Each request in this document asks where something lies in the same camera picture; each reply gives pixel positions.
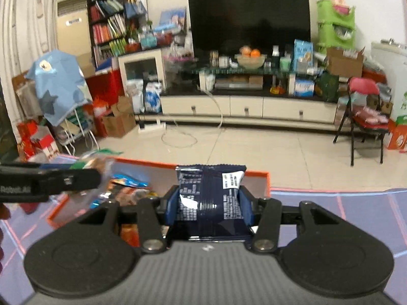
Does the cardboard box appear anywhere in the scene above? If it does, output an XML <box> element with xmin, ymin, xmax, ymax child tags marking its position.
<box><xmin>326</xmin><ymin>47</ymin><xmax>364</xmax><ymax>78</ymax></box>

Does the red folding chair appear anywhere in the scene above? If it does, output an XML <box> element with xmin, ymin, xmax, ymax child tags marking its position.
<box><xmin>333</xmin><ymin>77</ymin><xmax>389</xmax><ymax>167</ymax></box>

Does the cream tv cabinet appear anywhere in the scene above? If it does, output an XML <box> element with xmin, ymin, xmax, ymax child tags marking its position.
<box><xmin>159</xmin><ymin>93</ymin><xmax>339</xmax><ymax>131</ymax></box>

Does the small white glass cabinet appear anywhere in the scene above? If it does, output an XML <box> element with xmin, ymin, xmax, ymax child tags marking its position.
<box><xmin>118</xmin><ymin>48</ymin><xmax>168</xmax><ymax>96</ymax></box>

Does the black television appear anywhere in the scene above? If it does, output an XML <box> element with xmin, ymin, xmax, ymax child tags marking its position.
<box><xmin>188</xmin><ymin>0</ymin><xmax>311</xmax><ymax>61</ymax></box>

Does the green hanging organizer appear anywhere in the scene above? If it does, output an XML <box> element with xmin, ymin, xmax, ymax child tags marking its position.
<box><xmin>317</xmin><ymin>0</ymin><xmax>356</xmax><ymax>54</ymax></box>

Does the white refrigerator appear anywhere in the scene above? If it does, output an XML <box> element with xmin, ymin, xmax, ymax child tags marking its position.
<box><xmin>370</xmin><ymin>39</ymin><xmax>407</xmax><ymax>125</ymax></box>

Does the dark wooden bookshelf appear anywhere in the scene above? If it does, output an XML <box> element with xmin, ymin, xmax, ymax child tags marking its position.
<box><xmin>87</xmin><ymin>0</ymin><xmax>147</xmax><ymax>68</ymax></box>

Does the purple plaid tablecloth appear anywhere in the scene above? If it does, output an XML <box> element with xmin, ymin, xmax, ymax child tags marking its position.
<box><xmin>1</xmin><ymin>183</ymin><xmax>406</xmax><ymax>304</ymax></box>

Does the orange storage box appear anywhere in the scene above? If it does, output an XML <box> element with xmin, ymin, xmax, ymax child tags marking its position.
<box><xmin>48</xmin><ymin>158</ymin><xmax>270</xmax><ymax>242</ymax></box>

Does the blue cracker snack packet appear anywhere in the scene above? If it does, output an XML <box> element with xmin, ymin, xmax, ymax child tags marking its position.
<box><xmin>110</xmin><ymin>174</ymin><xmax>149</xmax><ymax>188</ymax></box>

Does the bowl of oranges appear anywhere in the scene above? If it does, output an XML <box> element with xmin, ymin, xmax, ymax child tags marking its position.
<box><xmin>235</xmin><ymin>45</ymin><xmax>267</xmax><ymax>70</ymax></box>

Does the dark navy snack packet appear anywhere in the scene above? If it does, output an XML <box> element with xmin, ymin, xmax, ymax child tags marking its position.
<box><xmin>164</xmin><ymin>164</ymin><xmax>254</xmax><ymax>241</ymax></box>

